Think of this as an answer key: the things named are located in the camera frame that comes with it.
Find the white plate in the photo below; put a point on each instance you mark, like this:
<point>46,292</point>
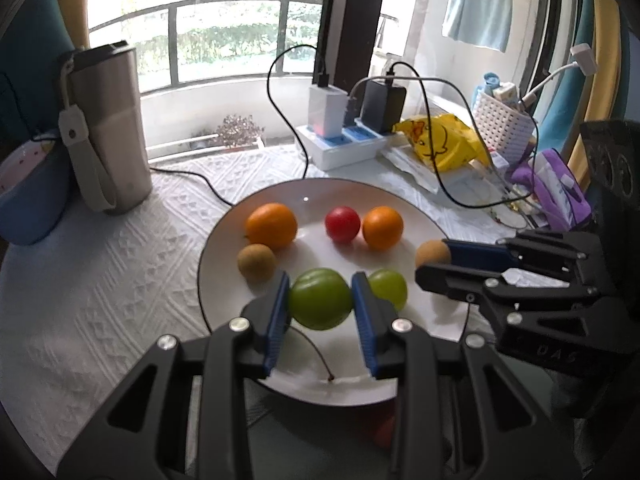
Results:
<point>225,290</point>

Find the red plum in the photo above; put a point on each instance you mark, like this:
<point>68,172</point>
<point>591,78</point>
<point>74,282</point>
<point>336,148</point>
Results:
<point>382,427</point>

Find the white desk lamp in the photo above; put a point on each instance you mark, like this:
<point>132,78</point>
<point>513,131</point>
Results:
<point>585,57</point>

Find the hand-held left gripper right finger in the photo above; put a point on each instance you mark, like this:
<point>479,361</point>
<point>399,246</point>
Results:
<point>365,320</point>

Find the small orange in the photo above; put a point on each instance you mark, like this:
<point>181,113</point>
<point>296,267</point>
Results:
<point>382,227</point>

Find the dried potted plant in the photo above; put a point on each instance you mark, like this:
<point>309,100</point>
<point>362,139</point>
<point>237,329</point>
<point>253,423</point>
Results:
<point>240,130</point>

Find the yellow plastic bag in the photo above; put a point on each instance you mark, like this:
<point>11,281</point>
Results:
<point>440,145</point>

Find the dark window post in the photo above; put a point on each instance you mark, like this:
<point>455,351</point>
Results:
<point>355,20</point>

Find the dark fruit stem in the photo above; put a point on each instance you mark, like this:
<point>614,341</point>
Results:
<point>331,376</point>

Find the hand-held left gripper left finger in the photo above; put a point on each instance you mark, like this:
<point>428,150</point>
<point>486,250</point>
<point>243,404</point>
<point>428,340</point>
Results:
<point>277,320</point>

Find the wide yellow curtain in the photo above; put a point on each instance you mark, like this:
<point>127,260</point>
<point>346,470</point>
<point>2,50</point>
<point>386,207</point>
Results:
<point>602,60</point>

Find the large green plum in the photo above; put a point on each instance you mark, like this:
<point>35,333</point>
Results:
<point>320,299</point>

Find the white plastic packet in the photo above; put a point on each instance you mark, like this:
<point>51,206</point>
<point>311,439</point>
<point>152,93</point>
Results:
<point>415,170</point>

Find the black charger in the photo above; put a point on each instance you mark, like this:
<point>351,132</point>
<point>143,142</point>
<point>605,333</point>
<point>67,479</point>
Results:
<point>382,107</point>

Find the dark sliding door frame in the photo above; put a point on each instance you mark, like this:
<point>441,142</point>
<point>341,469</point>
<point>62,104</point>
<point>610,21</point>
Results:
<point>560,0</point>

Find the teal curtain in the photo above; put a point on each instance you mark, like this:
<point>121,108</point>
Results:
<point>25,60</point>

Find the white blue tube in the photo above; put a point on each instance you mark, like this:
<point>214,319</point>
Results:
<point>552,185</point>

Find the red tomato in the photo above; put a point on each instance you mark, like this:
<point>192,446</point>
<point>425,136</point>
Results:
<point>342,224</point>

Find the balcony railing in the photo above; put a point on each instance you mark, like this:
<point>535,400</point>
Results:
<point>172,45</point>

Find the purple tissue pack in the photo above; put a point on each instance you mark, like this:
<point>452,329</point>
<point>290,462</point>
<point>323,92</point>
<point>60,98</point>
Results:
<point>525,175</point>

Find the light blue towel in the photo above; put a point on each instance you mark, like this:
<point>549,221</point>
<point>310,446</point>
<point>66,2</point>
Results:
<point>477,5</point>

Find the white woven basket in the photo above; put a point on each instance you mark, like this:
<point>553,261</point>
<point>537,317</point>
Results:
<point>500,125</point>

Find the small green plum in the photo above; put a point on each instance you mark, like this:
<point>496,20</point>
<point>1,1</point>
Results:
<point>389,287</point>

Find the light blue curtain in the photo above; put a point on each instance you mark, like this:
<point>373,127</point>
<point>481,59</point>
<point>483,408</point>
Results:
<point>560,120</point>

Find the white charger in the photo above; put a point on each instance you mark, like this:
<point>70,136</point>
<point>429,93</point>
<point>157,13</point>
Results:
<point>325,110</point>

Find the brown longan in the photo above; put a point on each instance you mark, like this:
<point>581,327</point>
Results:
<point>432,254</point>
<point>256,262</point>

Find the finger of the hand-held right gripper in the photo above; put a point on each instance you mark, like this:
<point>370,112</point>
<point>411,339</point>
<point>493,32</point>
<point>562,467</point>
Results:
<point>450,282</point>
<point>475,256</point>

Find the blue bottle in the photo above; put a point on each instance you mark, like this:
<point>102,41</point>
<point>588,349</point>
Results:
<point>491,82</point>

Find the large orange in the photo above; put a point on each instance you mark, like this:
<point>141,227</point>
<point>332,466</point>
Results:
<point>271,225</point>

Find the round grey glass tray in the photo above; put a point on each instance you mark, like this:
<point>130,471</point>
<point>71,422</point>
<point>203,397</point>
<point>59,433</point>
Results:
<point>310,440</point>

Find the white power strip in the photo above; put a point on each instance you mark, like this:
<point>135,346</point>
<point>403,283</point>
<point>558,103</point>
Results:
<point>340,152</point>

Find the blue bowl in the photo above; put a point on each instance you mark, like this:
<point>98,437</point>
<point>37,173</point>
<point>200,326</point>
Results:
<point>30,210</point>

